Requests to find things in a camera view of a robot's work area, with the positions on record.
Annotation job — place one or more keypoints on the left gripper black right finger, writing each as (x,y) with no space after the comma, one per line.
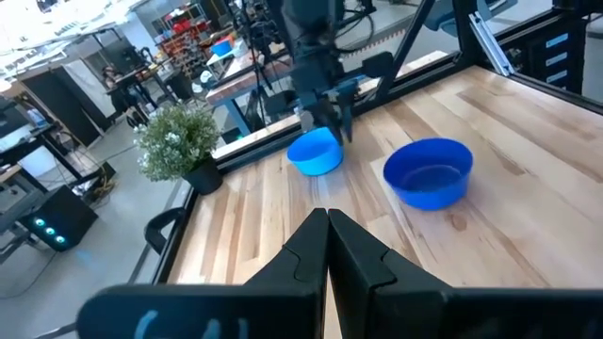
(372,273)

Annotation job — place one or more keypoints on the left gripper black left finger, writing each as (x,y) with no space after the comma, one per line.
(292,268)

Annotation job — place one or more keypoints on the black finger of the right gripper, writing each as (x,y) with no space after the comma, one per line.
(347,117)
(332,123)

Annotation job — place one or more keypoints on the blue plastic mini bowl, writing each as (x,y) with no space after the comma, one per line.
(313,155)
(428,181)

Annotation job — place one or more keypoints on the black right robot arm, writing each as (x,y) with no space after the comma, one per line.
(308,37)

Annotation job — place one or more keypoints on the blue plastic tub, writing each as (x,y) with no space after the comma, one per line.
(221,47)

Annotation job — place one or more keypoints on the shelf with red bins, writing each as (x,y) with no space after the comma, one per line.
(184,28)

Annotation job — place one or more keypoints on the small potted green plant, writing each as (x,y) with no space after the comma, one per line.
(176,141)

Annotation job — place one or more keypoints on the silver aluminium bar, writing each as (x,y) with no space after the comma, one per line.
(490,44)

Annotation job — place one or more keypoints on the person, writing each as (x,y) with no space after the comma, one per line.
(110,77)

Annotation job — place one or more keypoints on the black drawer cabinet white labels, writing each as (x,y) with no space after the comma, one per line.
(556,56)

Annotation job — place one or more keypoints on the black computer case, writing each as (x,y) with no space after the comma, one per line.
(56,221)

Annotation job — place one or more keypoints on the black room divider panels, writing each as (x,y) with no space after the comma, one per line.
(61,103)

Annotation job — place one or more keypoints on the distant wooden robot table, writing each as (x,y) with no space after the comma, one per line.
(14,173)

